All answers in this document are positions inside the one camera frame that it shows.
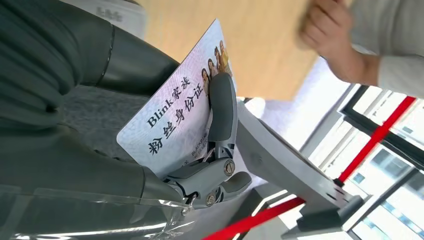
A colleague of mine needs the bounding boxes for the red boundary strip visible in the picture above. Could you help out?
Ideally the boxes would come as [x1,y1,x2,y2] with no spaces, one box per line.
[202,96,417,240]

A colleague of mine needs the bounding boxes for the person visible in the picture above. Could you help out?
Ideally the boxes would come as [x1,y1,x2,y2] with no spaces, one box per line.
[296,0,424,99]

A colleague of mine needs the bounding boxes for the light grey card reader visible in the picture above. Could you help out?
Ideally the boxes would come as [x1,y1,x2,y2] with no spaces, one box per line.
[59,0,148,40]

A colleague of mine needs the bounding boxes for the grey kiosk stand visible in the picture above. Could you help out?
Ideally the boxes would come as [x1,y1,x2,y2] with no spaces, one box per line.
[236,99,365,240]

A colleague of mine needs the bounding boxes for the dark speckled carpet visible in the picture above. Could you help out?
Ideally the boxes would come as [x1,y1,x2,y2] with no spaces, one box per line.
[61,84,152,163]

